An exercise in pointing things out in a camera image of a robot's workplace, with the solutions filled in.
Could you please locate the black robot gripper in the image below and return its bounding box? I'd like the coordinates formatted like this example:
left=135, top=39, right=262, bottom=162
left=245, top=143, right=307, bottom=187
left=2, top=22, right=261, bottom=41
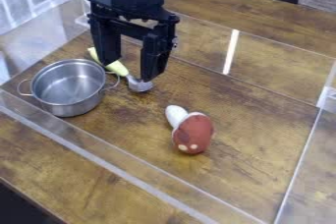
left=87, top=0, right=179, bottom=82

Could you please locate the red and white toy mushroom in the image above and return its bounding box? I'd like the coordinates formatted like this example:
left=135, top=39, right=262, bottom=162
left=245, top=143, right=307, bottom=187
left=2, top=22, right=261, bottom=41
left=165, top=105, right=213, bottom=155

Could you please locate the small silver pot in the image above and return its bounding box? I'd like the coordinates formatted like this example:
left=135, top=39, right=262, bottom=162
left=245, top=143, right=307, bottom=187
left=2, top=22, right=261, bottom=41
left=17, top=59, right=121, bottom=117

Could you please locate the clear acrylic triangular bracket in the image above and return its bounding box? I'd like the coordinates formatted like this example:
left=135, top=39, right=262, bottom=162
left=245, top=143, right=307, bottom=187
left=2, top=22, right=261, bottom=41
left=74, top=0, right=90, bottom=28

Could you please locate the spoon with yellow handle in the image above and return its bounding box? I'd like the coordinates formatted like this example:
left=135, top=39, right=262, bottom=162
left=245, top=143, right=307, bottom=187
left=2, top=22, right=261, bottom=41
left=87, top=47, right=153, bottom=92

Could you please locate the clear acrylic enclosure wall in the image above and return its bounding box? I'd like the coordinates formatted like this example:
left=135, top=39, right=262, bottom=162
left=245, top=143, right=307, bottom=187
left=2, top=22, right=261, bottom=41
left=0, top=0, right=336, bottom=224

